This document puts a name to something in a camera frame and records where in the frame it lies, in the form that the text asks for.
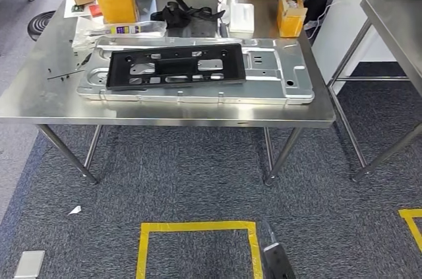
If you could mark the steel workbench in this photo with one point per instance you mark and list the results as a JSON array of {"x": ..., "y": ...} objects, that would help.
[{"x": 39, "y": 98}]

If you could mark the large stamped metal panel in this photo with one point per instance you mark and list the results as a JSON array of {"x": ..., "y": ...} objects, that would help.
[{"x": 280, "y": 80}]

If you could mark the small yellow cardboard box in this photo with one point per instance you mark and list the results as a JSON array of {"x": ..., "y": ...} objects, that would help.
[{"x": 290, "y": 19}]

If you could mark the small black tool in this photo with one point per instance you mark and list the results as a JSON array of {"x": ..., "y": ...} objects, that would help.
[{"x": 85, "y": 59}]

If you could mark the white flat box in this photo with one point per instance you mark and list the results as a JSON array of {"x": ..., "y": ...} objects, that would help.
[{"x": 242, "y": 19}]

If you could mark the black round floor grille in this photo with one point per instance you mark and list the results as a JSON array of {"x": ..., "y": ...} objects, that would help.
[{"x": 39, "y": 25}]

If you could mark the white paper sheet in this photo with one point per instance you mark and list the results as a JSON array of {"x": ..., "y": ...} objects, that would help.
[{"x": 69, "y": 10}]

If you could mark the thin black rod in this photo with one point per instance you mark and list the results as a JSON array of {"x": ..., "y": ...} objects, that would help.
[{"x": 66, "y": 74}]

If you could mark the steel table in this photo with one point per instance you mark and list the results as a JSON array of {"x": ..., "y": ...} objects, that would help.
[{"x": 395, "y": 36}]

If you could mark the clear plastic bag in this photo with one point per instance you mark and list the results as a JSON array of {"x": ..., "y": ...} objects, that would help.
[{"x": 89, "y": 32}]

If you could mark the small green circuit board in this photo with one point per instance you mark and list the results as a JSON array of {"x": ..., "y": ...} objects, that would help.
[{"x": 76, "y": 8}]

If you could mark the grey metal floor tile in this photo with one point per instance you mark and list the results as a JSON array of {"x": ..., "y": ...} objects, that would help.
[{"x": 29, "y": 265}]

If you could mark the flat red card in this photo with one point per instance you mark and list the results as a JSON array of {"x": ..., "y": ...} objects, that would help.
[{"x": 95, "y": 10}]

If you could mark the white cabinet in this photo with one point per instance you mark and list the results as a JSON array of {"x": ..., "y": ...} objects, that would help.
[{"x": 343, "y": 19}]

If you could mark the white purple label box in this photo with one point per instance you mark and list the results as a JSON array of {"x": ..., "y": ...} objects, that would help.
[{"x": 125, "y": 29}]

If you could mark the black plastic panel part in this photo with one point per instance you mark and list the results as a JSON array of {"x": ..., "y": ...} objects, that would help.
[{"x": 115, "y": 76}]

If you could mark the white paper scrap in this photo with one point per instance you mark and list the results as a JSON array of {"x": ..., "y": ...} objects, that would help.
[{"x": 75, "y": 210}]

